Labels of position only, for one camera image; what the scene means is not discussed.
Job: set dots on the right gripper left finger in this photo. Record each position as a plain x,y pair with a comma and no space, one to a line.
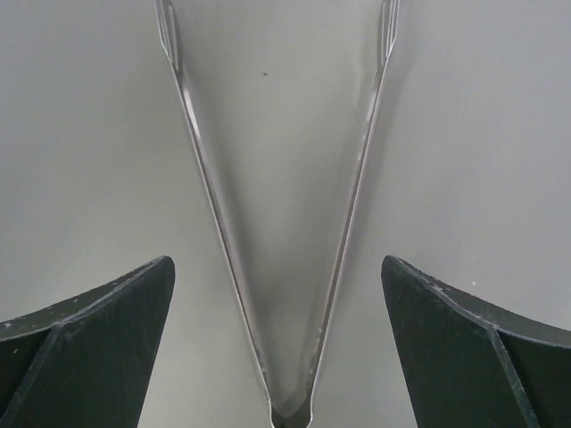
87,361

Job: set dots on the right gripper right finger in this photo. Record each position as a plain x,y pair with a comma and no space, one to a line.
469,363

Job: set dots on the metal tongs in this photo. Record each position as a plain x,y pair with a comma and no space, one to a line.
281,101

